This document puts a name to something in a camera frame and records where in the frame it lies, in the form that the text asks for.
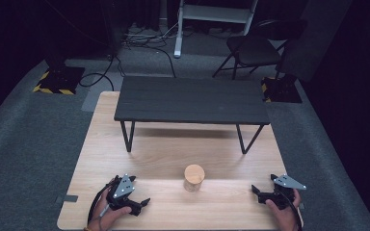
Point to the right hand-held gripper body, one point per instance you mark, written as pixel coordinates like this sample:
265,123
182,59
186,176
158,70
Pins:
282,191

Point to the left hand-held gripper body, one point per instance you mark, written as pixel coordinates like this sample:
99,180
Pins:
123,188

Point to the round wooden cup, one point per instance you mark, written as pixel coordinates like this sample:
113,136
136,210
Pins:
194,178

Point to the person's right hand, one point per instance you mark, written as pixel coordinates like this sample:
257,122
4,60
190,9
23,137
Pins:
284,216

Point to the person's left hand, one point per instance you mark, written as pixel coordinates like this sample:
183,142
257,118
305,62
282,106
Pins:
109,217

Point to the grey tape piece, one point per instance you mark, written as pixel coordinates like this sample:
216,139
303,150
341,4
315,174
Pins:
67,199

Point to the black base with striped tape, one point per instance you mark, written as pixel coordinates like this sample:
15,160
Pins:
281,89
61,79

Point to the black low shelf table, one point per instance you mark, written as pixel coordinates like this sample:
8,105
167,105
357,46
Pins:
191,99

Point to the black folding chair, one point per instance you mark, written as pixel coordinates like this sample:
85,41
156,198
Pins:
253,48

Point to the white metal stand frame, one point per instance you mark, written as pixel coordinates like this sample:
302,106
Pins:
213,14

